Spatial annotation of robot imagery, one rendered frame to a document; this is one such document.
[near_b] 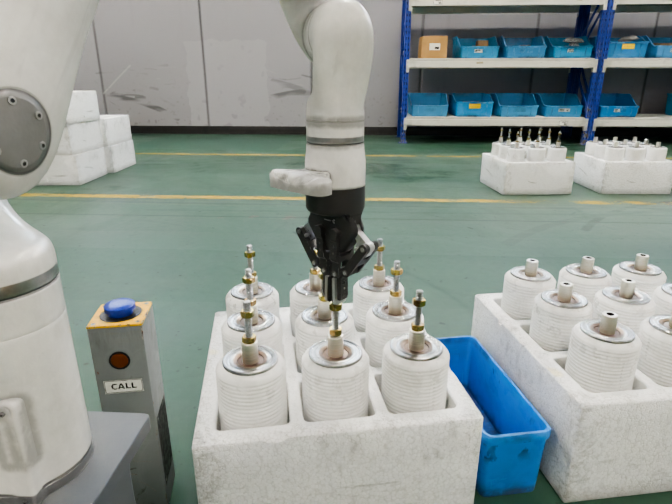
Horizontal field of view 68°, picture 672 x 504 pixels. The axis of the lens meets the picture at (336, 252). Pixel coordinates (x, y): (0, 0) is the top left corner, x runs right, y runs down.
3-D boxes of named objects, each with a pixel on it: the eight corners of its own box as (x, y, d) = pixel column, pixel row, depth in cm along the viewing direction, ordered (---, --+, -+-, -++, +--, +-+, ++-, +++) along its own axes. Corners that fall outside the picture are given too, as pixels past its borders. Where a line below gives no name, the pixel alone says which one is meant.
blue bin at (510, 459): (544, 494, 78) (555, 431, 74) (477, 502, 77) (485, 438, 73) (468, 384, 106) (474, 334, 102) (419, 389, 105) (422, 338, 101)
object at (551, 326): (588, 401, 89) (606, 310, 83) (538, 405, 88) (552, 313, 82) (559, 371, 98) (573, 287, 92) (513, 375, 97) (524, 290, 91)
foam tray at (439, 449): (472, 518, 74) (484, 417, 68) (203, 553, 69) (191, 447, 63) (401, 373, 110) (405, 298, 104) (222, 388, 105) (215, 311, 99)
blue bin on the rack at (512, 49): (493, 60, 514) (495, 37, 507) (531, 59, 511) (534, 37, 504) (505, 58, 467) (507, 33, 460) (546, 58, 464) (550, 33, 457)
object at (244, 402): (302, 462, 75) (299, 357, 69) (255, 502, 68) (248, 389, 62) (258, 435, 81) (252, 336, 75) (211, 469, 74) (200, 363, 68)
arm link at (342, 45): (377, 145, 57) (353, 137, 65) (381, -5, 51) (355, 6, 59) (317, 148, 55) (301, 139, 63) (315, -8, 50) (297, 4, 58)
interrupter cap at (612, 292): (660, 305, 86) (661, 301, 86) (620, 307, 85) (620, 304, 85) (630, 288, 93) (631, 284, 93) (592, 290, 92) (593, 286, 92)
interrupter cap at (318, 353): (352, 339, 75) (352, 334, 75) (370, 365, 68) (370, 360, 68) (303, 346, 73) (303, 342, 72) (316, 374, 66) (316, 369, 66)
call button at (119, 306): (133, 322, 67) (131, 308, 66) (101, 324, 66) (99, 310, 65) (139, 309, 70) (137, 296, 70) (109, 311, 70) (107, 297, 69)
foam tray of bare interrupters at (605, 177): (670, 194, 280) (677, 162, 274) (600, 194, 280) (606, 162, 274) (631, 180, 316) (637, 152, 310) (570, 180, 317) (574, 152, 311)
